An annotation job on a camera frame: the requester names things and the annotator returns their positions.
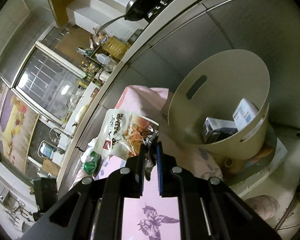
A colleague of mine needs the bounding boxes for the white orange snack bag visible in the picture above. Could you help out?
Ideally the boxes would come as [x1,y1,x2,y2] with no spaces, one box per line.
[94,109,159,160]

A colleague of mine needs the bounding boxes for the beige round trash bin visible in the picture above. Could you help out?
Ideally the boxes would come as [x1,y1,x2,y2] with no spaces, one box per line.
[168,49,270,160]

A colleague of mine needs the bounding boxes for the kitchen window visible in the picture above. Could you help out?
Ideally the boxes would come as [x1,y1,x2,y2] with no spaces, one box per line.
[11,24,91,126]

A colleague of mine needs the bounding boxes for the pink printed tablecloth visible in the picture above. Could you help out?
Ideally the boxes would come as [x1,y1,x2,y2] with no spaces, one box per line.
[75,85,223,240]

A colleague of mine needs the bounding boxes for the dark small carton box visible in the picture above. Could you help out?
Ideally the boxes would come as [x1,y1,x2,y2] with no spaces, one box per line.
[202,117,238,144]

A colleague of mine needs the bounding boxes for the steel sink faucet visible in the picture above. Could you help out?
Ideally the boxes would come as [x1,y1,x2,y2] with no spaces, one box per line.
[49,127,73,139]

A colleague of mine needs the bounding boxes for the white blue carton box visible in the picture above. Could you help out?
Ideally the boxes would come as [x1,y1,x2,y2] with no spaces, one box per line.
[232,98,258,131]

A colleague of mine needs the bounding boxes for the white plastic jug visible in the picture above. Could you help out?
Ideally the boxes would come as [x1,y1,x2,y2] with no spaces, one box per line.
[95,53,110,66]

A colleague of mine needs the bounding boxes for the yellow cooking oil jug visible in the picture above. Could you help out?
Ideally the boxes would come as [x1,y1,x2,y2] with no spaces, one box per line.
[98,35,130,61]

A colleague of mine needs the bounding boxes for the lidded steel wok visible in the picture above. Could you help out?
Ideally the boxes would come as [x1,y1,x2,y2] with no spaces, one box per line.
[96,0,161,34]

